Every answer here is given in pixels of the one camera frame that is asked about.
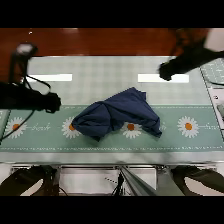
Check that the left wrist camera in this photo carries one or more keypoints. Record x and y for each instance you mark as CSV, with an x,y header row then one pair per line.
x,y
22,56

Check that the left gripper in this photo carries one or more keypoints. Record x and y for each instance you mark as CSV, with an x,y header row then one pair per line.
x,y
51,102

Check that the dark blue T-shirt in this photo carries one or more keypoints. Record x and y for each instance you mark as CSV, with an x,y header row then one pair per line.
x,y
116,111

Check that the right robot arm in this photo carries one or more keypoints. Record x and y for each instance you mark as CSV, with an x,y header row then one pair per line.
x,y
200,56

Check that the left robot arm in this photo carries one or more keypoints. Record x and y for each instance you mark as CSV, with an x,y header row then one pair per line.
x,y
20,97

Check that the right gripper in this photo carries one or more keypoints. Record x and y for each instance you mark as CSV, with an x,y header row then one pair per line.
x,y
168,70

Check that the silver frame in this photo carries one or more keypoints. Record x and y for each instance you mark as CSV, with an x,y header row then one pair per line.
x,y
140,183

